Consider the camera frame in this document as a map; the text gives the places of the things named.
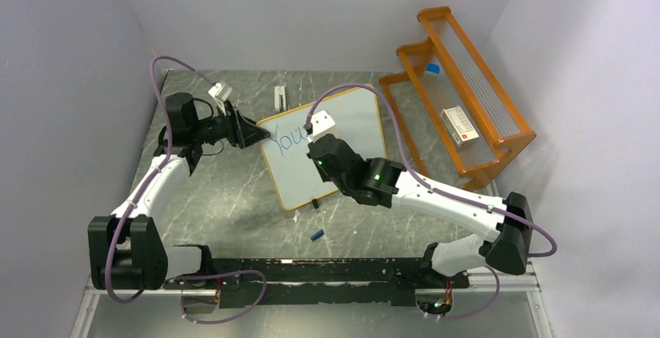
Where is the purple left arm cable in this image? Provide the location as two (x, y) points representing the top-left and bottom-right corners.
(105, 55), (267, 326)

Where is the white red box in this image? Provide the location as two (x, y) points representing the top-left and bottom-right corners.
(441, 106), (480, 147)

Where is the white whiteboard eraser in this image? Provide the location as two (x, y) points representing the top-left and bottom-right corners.
(274, 86), (287, 113)

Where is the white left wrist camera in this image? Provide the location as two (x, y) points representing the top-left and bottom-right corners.
(208, 82), (233, 114)

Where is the yellow-framed whiteboard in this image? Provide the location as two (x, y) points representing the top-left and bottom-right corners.
(257, 87), (387, 211)

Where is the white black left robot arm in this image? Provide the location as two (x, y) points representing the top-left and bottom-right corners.
(87, 93), (270, 292)

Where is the blue-capped item on shelf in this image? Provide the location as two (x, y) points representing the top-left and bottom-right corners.
(425, 63), (441, 76)

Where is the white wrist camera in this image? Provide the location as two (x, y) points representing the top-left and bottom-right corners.
(304, 110), (335, 143)
(208, 82), (233, 114)

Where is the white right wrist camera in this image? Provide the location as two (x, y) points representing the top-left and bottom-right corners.
(304, 110), (335, 143)

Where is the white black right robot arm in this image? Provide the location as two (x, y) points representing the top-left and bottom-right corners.
(307, 134), (532, 287)

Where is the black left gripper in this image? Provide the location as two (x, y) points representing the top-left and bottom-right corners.
(191, 100), (270, 150)

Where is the blue marker cap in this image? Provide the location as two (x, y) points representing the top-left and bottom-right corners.
(311, 230), (325, 241)

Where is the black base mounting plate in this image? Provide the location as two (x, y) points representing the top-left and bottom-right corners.
(164, 258), (469, 308)

